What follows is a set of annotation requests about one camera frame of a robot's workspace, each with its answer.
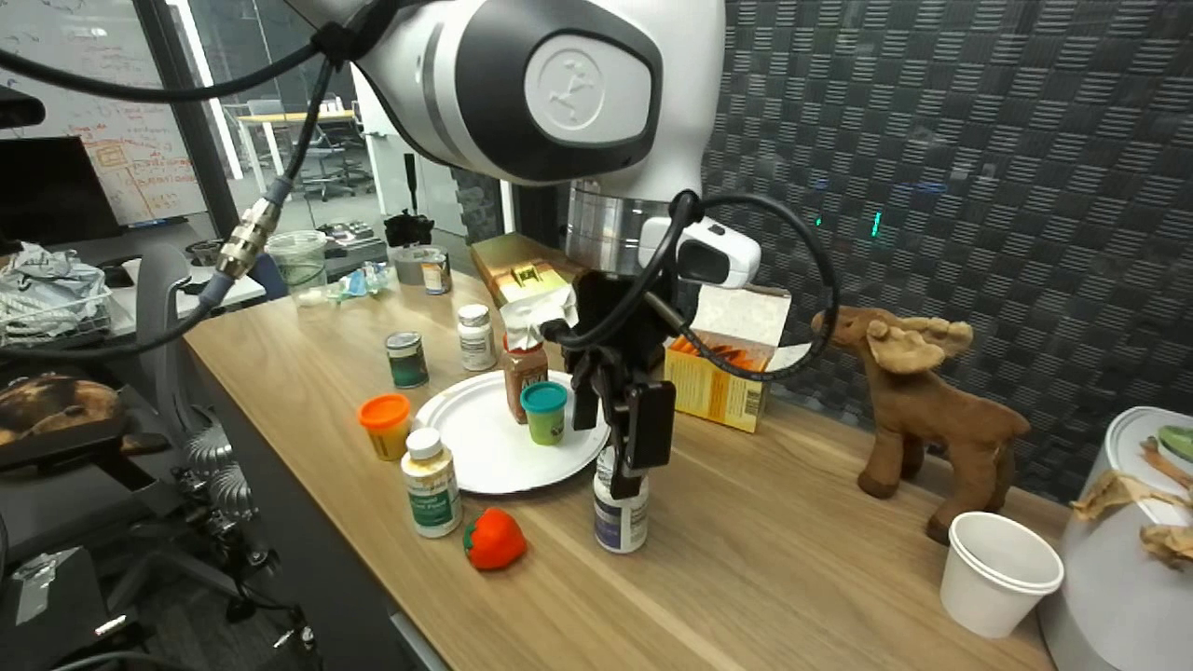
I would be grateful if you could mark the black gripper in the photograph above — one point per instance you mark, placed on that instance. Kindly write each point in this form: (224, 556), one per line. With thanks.
(629, 329)

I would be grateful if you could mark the small container with teal lid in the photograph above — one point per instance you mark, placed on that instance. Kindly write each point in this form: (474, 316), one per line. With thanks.
(546, 401)

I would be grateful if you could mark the spice bottle with orange lid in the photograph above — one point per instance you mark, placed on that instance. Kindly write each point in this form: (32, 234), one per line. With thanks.
(523, 388)

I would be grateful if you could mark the white pill bottle purple label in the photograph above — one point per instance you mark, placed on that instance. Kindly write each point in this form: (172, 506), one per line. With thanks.
(619, 525)

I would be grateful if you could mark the pill bottle with green label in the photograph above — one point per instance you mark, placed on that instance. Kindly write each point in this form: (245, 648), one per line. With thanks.
(431, 490)

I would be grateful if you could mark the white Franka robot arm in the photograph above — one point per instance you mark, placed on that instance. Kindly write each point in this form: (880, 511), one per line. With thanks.
(498, 87)

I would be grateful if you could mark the white paper plate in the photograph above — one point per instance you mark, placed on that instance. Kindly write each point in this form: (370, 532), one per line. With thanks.
(479, 449)

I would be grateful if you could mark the open yellow cardboard box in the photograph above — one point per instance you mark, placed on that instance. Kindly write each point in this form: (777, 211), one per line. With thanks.
(722, 392)

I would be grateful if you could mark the gold foil wrapped box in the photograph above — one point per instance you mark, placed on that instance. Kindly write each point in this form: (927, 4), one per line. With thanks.
(523, 280)

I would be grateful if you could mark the green tin can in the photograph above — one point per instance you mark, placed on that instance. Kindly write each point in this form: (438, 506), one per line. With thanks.
(406, 360)

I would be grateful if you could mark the glass jar with orange label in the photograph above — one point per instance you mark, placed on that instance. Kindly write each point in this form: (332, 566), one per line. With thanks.
(434, 272)

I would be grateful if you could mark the yellow container with orange lid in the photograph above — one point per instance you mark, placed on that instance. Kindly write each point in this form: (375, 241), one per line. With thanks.
(385, 418)

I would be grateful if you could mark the small black device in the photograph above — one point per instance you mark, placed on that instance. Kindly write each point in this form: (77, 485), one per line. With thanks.
(406, 229)

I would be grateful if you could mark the brown moose plush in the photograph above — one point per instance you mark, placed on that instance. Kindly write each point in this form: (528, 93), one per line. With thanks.
(933, 421)

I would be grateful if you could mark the clear plastic tub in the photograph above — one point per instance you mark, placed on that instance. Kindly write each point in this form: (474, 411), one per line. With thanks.
(298, 259)

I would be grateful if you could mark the white paper cup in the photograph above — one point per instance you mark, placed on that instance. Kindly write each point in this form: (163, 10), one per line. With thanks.
(993, 578)

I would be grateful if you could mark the white table with wooden top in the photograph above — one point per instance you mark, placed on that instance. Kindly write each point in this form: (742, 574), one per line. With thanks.
(298, 117)

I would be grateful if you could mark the grey office chair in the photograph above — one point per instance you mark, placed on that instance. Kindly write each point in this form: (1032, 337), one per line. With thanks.
(170, 360)

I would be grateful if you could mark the brown patterned cushion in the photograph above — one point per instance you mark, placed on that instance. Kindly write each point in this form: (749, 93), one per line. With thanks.
(57, 404)

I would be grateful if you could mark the small green object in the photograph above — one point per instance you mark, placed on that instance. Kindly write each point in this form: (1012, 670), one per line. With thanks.
(1176, 442)

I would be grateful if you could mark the brown dried scraps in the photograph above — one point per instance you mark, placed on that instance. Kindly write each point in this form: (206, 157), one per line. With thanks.
(1167, 542)

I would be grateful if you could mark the pile of grey clothes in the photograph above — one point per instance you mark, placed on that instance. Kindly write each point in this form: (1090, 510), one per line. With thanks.
(51, 291)

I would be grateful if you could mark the black bag with tag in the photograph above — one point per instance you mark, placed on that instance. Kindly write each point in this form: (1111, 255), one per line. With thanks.
(61, 608)

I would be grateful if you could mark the black monitor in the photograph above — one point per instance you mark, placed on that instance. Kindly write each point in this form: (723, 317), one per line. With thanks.
(51, 187)

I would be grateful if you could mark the white camera with black face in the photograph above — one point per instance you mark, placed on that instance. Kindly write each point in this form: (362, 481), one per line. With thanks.
(722, 255)

